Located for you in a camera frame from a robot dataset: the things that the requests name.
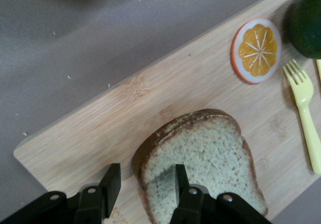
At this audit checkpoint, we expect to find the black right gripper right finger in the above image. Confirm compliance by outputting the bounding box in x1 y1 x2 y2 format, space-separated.
170 163 206 224

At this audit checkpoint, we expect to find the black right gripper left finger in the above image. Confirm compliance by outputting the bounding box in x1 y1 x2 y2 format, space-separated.
74 162 122 224

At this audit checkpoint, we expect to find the brown bread slice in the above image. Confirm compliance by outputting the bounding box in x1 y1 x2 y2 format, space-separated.
132 108 268 224

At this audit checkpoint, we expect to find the wooden cutting board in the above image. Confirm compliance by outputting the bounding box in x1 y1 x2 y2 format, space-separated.
13 0 321 224

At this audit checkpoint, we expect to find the yellow plastic fork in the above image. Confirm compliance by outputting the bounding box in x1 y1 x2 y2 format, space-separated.
282 59 321 176

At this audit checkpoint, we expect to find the toy orange slice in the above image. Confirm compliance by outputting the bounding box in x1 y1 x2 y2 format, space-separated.
230 18 283 85

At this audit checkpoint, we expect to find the yellow plastic knife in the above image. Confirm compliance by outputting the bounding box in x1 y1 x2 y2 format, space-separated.
315 59 321 84

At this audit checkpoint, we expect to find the green avocado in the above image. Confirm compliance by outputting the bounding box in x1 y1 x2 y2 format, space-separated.
283 0 321 59

